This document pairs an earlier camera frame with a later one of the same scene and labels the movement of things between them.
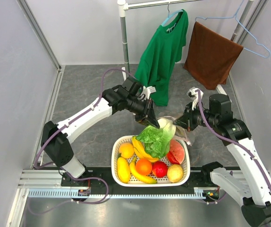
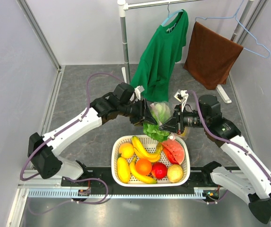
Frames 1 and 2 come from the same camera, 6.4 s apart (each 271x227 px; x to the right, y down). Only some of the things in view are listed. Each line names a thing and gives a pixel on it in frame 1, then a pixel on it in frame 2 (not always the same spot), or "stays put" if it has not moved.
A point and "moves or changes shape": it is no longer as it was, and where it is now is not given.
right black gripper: x=187 y=120 to x=175 y=123
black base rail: x=200 y=179 stays put
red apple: x=159 y=169 stays put
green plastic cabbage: x=156 y=140 to x=161 y=112
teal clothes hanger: x=170 y=13 stays put
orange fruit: x=143 y=166 stays put
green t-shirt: x=156 y=69 stays put
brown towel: x=211 y=56 stays put
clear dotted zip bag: x=174 y=131 moves or changes shape
